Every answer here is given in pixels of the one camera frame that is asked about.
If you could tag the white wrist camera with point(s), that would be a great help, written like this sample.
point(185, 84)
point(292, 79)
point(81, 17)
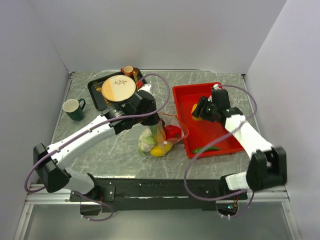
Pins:
point(141, 86)
point(217, 87)

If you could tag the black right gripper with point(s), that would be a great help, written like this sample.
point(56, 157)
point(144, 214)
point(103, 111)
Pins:
point(201, 103)

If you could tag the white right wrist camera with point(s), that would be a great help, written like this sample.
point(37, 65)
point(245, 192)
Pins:
point(217, 87)

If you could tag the small orange cup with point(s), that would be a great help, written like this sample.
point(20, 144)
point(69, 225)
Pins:
point(127, 70)

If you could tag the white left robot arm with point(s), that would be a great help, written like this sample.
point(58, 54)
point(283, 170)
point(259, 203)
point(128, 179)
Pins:
point(54, 160)

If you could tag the red plastic bin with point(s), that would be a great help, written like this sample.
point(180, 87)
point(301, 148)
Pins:
point(200, 132)

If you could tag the clear zip top bag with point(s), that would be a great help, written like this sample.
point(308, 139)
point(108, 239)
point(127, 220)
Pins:
point(167, 119)

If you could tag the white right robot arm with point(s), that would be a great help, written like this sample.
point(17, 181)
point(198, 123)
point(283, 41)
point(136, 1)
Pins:
point(268, 164)

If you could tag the white cauliflower with leaves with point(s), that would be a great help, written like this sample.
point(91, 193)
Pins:
point(146, 142)

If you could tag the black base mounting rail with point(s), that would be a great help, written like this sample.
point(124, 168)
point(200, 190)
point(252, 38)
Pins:
point(134, 194)

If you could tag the black serving tray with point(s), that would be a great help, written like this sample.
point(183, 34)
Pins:
point(95, 90)

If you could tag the yellow mango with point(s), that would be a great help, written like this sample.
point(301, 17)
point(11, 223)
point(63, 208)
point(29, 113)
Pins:
point(161, 150)

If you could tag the green orange mango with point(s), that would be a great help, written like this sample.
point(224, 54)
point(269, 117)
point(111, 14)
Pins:
point(156, 132)

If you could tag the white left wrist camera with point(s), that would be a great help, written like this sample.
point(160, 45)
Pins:
point(141, 86)

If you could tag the gold spoon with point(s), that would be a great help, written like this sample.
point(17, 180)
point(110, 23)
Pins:
point(135, 74)

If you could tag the red bell pepper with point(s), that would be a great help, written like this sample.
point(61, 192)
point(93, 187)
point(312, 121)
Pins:
point(172, 132)

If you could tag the dark green mug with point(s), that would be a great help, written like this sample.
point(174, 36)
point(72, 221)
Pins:
point(74, 108)

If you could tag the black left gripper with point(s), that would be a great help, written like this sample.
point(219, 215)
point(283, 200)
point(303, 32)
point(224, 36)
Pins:
point(154, 120)

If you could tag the cream floral plate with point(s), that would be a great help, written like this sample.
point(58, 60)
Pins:
point(118, 88)

